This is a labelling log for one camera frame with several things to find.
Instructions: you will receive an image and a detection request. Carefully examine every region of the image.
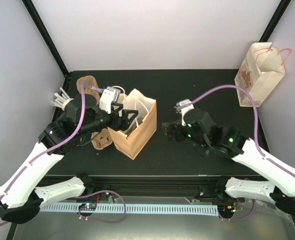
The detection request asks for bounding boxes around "brown paper bag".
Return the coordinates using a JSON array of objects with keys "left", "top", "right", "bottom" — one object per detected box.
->
[{"left": 107, "top": 89, "right": 157, "bottom": 160}]

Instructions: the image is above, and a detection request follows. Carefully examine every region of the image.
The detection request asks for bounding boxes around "cup holding white stirrers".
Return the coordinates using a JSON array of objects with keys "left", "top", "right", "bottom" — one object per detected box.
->
[{"left": 61, "top": 98, "right": 74, "bottom": 111}]

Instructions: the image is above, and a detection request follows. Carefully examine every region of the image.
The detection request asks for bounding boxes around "stack of paper cups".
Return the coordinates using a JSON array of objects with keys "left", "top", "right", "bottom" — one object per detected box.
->
[{"left": 112, "top": 85, "right": 126, "bottom": 94}]

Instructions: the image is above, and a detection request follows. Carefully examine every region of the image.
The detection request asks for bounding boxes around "pulp cup carrier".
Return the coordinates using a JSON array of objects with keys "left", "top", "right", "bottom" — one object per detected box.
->
[
  {"left": 76, "top": 75, "right": 100, "bottom": 97},
  {"left": 134, "top": 100, "right": 149, "bottom": 128},
  {"left": 91, "top": 128, "right": 113, "bottom": 150}
]

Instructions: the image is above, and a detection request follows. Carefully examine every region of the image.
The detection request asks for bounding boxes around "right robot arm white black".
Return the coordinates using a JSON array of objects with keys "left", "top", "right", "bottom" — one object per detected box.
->
[{"left": 162, "top": 108, "right": 295, "bottom": 216}]

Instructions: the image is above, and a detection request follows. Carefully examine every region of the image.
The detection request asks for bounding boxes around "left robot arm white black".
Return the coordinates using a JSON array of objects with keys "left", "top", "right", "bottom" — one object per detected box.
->
[{"left": 0, "top": 94, "right": 139, "bottom": 225}]

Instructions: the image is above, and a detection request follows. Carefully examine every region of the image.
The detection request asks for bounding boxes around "bundle of white stirrers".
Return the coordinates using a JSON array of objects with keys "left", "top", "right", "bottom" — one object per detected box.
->
[{"left": 51, "top": 87, "right": 71, "bottom": 109}]

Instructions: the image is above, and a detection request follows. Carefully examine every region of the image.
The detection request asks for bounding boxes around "left controller board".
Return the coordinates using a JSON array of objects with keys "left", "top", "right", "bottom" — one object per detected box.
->
[{"left": 78, "top": 202, "right": 97, "bottom": 211}]

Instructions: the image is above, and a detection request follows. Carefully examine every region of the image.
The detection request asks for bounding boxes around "controller board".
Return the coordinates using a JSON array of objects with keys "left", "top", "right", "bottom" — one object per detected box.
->
[
  {"left": 217, "top": 205, "right": 244, "bottom": 214},
  {"left": 78, "top": 202, "right": 97, "bottom": 211}
]

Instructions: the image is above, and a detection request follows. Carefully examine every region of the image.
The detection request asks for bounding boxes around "right controller board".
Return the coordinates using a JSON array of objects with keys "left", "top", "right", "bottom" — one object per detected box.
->
[{"left": 217, "top": 205, "right": 244, "bottom": 214}]

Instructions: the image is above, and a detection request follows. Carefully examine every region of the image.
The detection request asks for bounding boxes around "white printed paper bag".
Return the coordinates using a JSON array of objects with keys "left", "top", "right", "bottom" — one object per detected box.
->
[{"left": 234, "top": 42, "right": 291, "bottom": 107}]

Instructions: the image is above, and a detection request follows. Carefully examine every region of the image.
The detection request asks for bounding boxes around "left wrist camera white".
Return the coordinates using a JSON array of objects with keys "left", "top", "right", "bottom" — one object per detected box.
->
[{"left": 99, "top": 86, "right": 121, "bottom": 114}]

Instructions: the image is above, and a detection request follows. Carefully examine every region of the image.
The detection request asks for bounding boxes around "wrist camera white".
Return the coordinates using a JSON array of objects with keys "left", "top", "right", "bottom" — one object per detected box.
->
[
  {"left": 99, "top": 86, "right": 121, "bottom": 114},
  {"left": 174, "top": 99, "right": 194, "bottom": 127}
]

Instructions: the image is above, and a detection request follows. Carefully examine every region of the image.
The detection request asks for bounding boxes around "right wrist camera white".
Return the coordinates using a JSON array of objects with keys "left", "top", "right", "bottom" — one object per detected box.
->
[{"left": 174, "top": 99, "right": 194, "bottom": 127}]

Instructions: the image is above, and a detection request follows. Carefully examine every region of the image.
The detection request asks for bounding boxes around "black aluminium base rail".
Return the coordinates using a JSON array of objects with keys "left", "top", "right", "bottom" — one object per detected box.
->
[{"left": 83, "top": 175, "right": 220, "bottom": 198}]

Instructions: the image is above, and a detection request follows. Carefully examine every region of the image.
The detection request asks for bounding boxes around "white slotted cable duct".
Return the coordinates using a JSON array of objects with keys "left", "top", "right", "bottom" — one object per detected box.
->
[{"left": 41, "top": 202, "right": 219, "bottom": 217}]

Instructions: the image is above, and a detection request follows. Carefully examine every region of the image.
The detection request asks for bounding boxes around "left black frame post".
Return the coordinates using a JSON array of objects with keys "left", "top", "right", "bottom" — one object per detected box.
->
[{"left": 22, "top": 0, "right": 69, "bottom": 77}]

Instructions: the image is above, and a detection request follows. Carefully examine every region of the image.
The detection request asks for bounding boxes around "black frame post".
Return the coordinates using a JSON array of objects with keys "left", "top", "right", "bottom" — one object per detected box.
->
[
  {"left": 259, "top": 0, "right": 291, "bottom": 43},
  {"left": 22, "top": 0, "right": 69, "bottom": 77}
]

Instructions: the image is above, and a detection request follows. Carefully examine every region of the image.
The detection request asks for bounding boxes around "right black frame post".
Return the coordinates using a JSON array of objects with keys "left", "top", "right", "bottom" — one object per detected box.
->
[{"left": 259, "top": 0, "right": 291, "bottom": 43}]

